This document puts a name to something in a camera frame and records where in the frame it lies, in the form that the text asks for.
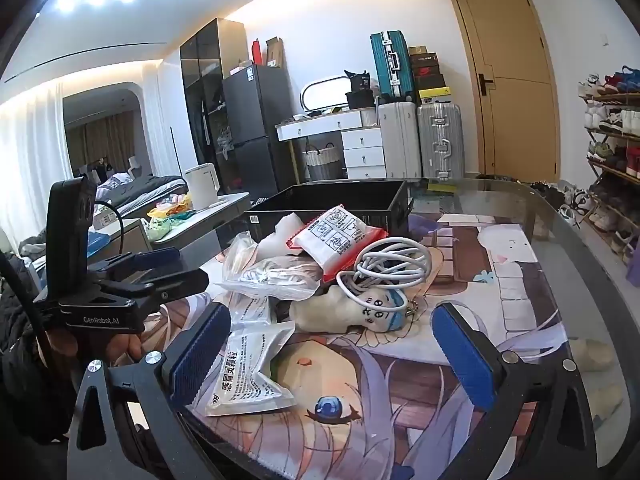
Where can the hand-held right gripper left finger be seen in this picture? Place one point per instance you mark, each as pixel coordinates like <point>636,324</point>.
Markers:
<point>200,355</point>

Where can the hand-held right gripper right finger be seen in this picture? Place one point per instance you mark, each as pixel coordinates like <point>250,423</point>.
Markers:
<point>465,360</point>

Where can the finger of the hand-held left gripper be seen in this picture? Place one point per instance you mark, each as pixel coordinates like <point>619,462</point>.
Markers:
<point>180,282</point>
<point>155,258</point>

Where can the white medicine packet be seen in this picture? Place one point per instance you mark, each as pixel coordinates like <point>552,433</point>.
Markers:
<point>245,375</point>

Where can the clear crinkled plastic bag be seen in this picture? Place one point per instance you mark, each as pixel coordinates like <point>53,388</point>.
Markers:
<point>270,275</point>

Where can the white foam piece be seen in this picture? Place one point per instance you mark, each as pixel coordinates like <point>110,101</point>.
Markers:
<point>282,232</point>

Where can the red-edged white packet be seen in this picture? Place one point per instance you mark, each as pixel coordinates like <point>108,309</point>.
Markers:
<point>340,237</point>

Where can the black cardboard box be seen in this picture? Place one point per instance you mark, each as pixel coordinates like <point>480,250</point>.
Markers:
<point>350,197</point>

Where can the person's left forearm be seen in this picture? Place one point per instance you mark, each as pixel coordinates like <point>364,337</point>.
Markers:
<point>25,385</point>

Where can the person's left hand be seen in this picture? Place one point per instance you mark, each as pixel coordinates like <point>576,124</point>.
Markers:
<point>125,347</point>

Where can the pile of colourful snack packets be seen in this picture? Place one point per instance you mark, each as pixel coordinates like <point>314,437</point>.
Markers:
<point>167,212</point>

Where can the anime printed desk mat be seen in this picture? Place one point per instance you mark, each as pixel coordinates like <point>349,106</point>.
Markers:
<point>400,390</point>

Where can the bed with dark bedding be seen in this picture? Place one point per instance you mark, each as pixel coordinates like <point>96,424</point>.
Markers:
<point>150,185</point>

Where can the white side table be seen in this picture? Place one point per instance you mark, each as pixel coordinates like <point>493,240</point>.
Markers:
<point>220,210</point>

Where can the white electric kettle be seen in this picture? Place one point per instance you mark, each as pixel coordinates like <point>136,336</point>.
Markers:
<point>202,187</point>

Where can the white curtain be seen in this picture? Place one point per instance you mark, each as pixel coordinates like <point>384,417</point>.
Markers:
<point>30,150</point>

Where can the beige slipper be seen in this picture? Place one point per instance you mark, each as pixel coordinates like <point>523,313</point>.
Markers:
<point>592,355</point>
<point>602,402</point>

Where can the dark grey fridge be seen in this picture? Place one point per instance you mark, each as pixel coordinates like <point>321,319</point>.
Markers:
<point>255,110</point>

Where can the woven laundry basket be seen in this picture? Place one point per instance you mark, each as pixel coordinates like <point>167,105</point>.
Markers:
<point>322,162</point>

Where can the group of shoes on floor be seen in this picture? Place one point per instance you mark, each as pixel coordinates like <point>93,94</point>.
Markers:
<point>565,200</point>

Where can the black glass cabinet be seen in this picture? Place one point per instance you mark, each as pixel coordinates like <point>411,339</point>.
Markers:
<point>205,70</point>

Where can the white dressing desk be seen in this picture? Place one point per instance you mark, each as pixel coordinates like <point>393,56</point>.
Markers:
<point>320,124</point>

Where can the silver suitcase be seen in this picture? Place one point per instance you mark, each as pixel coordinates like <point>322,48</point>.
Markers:
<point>440,140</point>

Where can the white drawer unit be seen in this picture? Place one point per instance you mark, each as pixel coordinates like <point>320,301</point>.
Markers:
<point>362,150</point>

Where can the white suitcase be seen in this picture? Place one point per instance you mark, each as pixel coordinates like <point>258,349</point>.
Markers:
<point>397,140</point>

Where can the oval mirror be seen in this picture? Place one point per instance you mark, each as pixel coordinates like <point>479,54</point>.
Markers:
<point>325,92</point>

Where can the shoe rack with shoes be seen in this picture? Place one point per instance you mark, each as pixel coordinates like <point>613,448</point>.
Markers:
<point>612,160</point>

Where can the tan wooden door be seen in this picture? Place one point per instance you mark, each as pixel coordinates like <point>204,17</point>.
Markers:
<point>510,110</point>

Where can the black bag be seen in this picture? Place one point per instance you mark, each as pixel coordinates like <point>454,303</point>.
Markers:
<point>359,87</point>

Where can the stack of shoe boxes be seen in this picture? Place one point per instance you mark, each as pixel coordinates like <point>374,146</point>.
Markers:
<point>427,72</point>

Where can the teal suitcase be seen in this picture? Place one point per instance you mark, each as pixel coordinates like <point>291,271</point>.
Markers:
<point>392,65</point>

